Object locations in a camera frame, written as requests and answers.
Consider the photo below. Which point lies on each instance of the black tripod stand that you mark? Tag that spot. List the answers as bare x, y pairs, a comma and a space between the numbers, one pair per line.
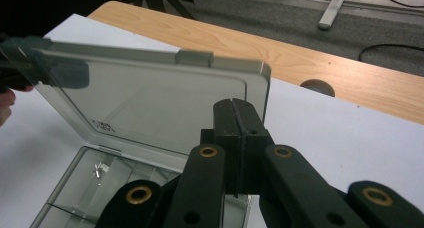
166, 1

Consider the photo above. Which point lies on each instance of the white table sheet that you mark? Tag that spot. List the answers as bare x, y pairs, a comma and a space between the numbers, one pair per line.
333, 138

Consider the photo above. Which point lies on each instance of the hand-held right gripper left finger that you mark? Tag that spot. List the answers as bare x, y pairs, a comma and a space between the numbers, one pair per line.
230, 138

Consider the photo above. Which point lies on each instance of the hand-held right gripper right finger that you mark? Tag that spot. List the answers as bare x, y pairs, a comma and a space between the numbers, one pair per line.
251, 144

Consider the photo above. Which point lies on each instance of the small silver screws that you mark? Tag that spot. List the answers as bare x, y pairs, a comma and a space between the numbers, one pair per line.
99, 169

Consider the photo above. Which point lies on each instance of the clear grey compartment box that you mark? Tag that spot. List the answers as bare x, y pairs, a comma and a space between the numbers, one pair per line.
150, 104

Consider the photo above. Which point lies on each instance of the white desk frame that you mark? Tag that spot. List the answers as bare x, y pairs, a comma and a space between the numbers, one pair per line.
333, 8

